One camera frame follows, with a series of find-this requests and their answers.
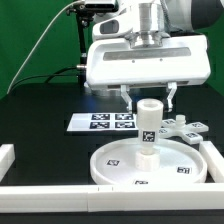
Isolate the white cable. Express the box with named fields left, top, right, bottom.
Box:
left=6, top=0, right=85, bottom=95

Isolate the white marker sheet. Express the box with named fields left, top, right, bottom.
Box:
left=67, top=113, right=136, bottom=132

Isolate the white cross-shaped table base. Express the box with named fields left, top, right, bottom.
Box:
left=159, top=115, right=209, bottom=145

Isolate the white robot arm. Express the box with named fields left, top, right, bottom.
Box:
left=85, top=0, right=224, bottom=112

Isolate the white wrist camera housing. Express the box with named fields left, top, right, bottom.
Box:
left=92, top=14, right=133, bottom=41

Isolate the white fence block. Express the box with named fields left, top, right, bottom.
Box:
left=0, top=144, right=15, bottom=182
left=199, top=141, right=224, bottom=183

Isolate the white round table top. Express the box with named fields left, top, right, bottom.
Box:
left=90, top=138, right=207, bottom=185

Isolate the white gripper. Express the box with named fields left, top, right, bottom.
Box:
left=86, top=35, right=211, bottom=112

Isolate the black camera stand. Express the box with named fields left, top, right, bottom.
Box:
left=65, top=7, right=95, bottom=84

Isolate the white right fence block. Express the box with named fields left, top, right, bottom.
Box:
left=199, top=141, right=224, bottom=183

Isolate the grey camera on stand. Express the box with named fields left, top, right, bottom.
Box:
left=84, top=0, right=117, bottom=12

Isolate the white front fence bar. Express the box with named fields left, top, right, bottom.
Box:
left=0, top=183, right=224, bottom=213

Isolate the black cable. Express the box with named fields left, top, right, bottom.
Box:
left=9, top=66, right=81, bottom=92

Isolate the white left fence block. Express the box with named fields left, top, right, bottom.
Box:
left=0, top=144, right=15, bottom=182

